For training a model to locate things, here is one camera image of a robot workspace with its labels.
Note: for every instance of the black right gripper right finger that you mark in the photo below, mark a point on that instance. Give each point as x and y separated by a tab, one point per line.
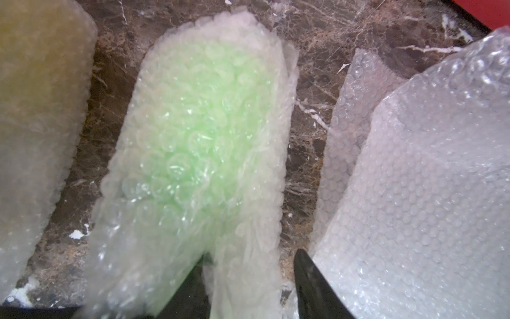
315	297

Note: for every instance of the green glass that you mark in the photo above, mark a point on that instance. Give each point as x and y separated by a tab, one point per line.
199	169

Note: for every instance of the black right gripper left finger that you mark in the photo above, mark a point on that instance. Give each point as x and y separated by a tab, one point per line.
190	300

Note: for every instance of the yellow glass in bubble wrap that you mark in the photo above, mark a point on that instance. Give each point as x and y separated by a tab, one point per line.
47	55

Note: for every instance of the red polka dot toaster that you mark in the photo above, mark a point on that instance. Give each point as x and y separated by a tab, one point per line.
492	13

